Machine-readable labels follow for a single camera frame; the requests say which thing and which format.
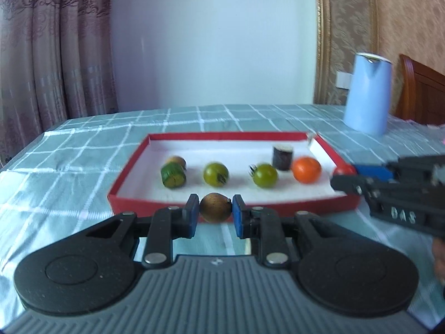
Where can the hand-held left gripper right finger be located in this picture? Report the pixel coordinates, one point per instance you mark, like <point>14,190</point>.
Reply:
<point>238,217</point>

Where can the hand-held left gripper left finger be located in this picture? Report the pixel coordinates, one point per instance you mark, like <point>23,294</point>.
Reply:
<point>192,217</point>

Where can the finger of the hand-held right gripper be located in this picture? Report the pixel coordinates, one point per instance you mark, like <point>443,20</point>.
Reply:
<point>347,182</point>
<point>372,170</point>

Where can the red tomato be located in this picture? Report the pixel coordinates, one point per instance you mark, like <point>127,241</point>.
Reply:
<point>344,169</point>

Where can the brown round fruit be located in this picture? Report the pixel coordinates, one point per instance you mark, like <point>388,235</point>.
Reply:
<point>177,161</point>
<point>215,208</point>

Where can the orange tomato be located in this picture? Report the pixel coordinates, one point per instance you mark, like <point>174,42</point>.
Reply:
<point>306,169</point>

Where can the dark green striped cylinder piece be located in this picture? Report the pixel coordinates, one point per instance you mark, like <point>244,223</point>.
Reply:
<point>172,176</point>

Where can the green tomato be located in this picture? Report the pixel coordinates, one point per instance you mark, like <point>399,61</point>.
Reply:
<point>215,173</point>
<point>265,176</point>

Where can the red cardboard box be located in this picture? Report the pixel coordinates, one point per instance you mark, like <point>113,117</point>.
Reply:
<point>229,153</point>

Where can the dark purple sugarcane piece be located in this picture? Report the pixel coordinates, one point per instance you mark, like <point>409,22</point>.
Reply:
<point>281,158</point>

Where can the person's right hand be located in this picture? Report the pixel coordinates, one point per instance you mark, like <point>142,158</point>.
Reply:
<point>439,261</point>

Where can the blue electric kettle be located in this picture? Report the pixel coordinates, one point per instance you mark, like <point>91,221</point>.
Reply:
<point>366,101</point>

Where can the brown wooden chair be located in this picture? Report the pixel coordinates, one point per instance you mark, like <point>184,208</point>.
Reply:
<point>422,94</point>

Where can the green checked tablecloth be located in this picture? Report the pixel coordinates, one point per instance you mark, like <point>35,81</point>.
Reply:
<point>69,181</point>

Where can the patterned pink curtain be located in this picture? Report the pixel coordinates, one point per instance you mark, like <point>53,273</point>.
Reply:
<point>52,59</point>

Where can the white wall socket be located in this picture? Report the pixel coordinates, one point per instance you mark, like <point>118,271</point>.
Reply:
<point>343,79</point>

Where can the gold wall frame moulding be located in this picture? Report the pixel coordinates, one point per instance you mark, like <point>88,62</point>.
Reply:
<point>321,41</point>

